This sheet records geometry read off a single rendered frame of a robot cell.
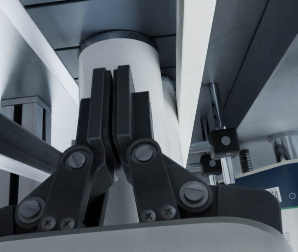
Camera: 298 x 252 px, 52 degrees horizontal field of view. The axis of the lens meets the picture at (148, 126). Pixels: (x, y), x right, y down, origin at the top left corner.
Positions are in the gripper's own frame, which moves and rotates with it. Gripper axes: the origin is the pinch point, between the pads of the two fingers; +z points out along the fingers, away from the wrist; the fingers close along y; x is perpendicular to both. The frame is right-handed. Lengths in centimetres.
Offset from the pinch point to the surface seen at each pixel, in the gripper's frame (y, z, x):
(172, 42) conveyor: 3.0, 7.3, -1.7
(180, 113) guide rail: 3.2, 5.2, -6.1
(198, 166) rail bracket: 6.5, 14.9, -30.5
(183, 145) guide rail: 3.6, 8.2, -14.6
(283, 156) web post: 17.6, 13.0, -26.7
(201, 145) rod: 5.9, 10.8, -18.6
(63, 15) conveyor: -2.6, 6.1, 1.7
